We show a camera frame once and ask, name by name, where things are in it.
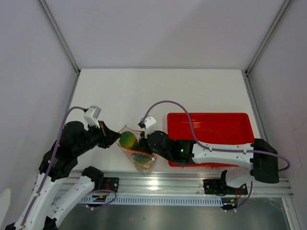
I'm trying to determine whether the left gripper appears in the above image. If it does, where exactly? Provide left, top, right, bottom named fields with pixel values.
left=74, top=119, right=121, bottom=155

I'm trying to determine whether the toy pineapple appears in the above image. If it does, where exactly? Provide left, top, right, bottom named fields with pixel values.
left=130, top=141, right=154, bottom=167

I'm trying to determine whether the clear zip top bag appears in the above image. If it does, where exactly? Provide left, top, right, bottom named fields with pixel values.
left=116, top=125, right=156, bottom=174

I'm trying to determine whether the green toy lime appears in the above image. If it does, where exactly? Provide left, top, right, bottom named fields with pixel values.
left=119, top=131, right=136, bottom=148

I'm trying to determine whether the toy orange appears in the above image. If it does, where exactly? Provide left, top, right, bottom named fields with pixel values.
left=140, top=162, right=154, bottom=172

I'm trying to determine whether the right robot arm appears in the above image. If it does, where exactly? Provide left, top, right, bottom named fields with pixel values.
left=140, top=131, right=279, bottom=194

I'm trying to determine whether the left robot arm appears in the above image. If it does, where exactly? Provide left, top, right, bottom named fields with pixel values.
left=6, top=121, right=121, bottom=230

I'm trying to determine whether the red plastic tray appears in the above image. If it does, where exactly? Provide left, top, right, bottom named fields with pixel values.
left=167, top=112, right=255, bottom=168

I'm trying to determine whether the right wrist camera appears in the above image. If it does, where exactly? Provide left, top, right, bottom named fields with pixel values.
left=138, top=116, right=157, bottom=139

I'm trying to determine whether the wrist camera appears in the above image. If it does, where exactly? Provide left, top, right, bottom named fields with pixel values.
left=83, top=105, right=101, bottom=128
left=138, top=116, right=157, bottom=139

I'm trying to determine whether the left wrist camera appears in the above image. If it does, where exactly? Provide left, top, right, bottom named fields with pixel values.
left=83, top=105, right=101, bottom=128

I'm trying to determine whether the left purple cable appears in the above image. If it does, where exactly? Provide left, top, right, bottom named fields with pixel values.
left=14, top=106, right=88, bottom=228

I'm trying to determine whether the purple cable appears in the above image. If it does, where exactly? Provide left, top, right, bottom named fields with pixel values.
left=141, top=100, right=292, bottom=171
left=14, top=106, right=88, bottom=228

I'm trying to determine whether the aluminium mounting rail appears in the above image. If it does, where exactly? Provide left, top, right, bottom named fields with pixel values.
left=32, top=171, right=294, bottom=198

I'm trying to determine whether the white slotted cable duct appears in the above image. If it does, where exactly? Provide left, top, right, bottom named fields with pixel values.
left=66, top=194, right=225, bottom=207

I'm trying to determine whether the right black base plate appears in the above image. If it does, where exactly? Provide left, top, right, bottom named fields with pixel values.
left=203, top=179, right=248, bottom=196

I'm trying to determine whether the left aluminium corner post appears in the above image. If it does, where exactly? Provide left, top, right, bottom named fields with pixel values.
left=36, top=0, right=81, bottom=75

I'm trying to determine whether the aluminium corner post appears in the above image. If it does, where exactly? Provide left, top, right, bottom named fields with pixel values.
left=36, top=0, right=81, bottom=75
left=245, top=0, right=294, bottom=77

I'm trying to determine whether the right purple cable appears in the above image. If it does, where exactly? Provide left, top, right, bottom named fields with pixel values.
left=141, top=100, right=292, bottom=171

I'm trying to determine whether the right aluminium corner post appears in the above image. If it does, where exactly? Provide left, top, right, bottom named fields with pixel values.
left=245, top=0, right=294, bottom=77

